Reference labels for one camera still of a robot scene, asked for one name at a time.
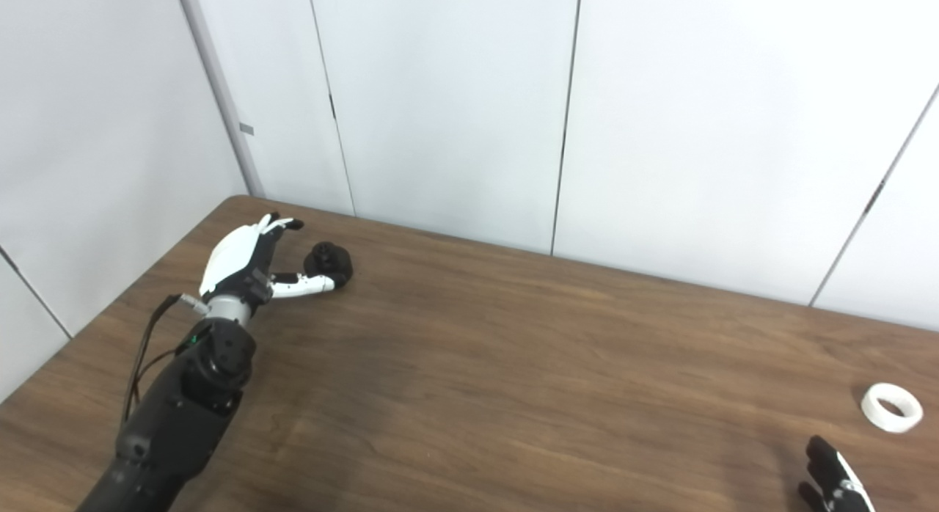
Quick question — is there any white and black right hand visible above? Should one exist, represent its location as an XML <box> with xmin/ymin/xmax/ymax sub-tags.
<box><xmin>798</xmin><ymin>435</ymin><xmax>878</xmax><ymax>512</ymax></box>

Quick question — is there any round black part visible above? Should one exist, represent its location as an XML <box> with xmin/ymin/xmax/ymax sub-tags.
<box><xmin>304</xmin><ymin>242</ymin><xmax>354</xmax><ymax>288</ymax></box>

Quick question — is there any white and black left hand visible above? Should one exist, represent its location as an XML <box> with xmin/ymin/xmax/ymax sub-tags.
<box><xmin>199</xmin><ymin>213</ymin><xmax>337</xmax><ymax>308</ymax></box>

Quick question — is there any white ring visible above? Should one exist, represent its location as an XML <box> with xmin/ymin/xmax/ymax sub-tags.
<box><xmin>861</xmin><ymin>382</ymin><xmax>924</xmax><ymax>434</ymax></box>

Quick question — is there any gray wall corner post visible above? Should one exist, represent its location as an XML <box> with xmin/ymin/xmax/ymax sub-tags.
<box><xmin>174</xmin><ymin>0</ymin><xmax>266</xmax><ymax>199</ymax></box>

